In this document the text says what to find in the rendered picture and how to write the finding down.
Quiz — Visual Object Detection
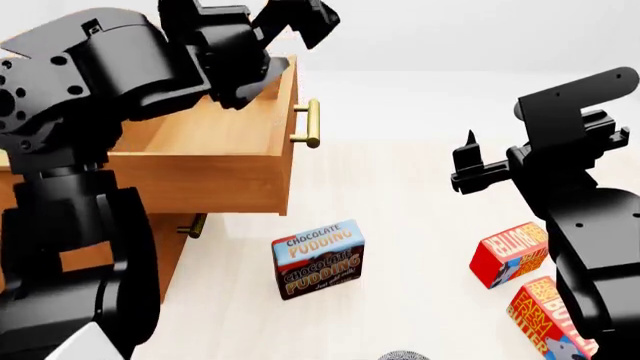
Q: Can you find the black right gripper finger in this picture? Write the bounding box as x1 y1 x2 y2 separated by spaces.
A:
451 128 485 177
578 108 630 148

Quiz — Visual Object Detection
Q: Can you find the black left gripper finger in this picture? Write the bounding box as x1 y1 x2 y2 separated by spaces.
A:
209 79 263 111

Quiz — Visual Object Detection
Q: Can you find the wooden drawer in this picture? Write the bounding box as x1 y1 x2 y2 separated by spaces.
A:
106 54 302 217

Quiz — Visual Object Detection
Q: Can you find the wooden cabinet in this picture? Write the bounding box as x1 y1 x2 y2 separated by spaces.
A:
0 149 209 306

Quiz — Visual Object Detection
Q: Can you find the red butter box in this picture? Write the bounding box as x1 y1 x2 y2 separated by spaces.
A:
468 221 550 290
505 275 599 360

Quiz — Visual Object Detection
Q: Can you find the chocolate pudding box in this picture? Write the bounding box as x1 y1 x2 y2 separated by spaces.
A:
271 218 366 302

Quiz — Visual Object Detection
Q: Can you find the grey round object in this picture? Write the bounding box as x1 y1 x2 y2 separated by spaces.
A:
376 349 432 360

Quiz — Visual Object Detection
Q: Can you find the white robot torso panel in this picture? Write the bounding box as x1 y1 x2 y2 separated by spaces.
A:
43 321 126 360

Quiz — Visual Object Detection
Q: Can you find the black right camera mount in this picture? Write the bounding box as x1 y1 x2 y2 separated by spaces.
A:
513 66 640 151

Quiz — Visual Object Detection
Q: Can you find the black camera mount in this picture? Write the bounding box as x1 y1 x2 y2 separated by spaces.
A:
513 66 640 151
251 0 342 51

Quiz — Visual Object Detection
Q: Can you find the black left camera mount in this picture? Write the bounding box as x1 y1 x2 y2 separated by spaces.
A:
251 0 342 51

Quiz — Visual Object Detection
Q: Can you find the long brass drawer handle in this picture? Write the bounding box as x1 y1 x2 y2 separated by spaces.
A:
289 98 322 150

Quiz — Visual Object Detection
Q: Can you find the short brass drawer handle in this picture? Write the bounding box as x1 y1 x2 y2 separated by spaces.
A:
175 212 209 240

